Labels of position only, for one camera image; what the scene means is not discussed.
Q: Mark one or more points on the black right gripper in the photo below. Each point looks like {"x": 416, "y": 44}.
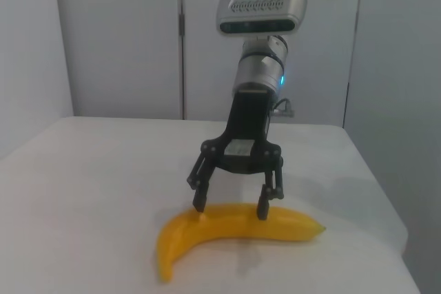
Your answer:
{"x": 246, "y": 125}

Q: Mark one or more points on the yellow banana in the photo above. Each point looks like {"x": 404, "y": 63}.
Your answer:
{"x": 220, "y": 228}

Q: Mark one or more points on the wall panel hinge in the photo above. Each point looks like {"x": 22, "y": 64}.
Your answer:
{"x": 181, "y": 23}

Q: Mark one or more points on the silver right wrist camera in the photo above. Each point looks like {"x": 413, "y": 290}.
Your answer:
{"x": 262, "y": 8}

